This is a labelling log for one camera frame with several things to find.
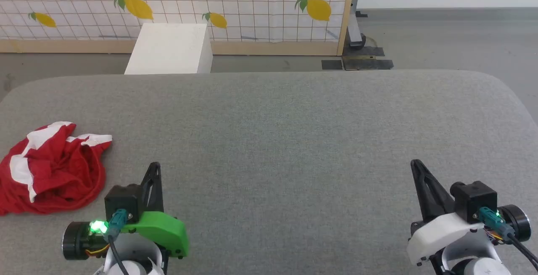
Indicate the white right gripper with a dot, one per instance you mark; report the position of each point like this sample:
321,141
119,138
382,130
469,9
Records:
445,231

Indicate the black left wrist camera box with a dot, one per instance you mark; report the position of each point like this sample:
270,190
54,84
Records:
122,201

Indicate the black mat under stand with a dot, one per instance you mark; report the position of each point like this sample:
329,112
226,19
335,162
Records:
370,51

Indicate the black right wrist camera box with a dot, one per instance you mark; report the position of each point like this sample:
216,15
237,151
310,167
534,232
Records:
473,199

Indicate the red and white garment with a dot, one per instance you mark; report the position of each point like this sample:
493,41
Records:
59,170

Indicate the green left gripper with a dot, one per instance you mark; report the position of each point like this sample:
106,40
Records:
162,228

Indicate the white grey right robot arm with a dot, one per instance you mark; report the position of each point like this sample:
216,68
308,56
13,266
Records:
475,262

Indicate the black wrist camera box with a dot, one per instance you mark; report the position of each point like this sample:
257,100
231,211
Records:
473,199
122,201

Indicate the white rectangular box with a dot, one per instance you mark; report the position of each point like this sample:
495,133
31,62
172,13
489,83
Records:
172,50

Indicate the grey metal stand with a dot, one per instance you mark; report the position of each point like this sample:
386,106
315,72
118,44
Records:
355,31

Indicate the large black floor mat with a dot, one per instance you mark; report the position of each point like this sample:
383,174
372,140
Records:
370,63

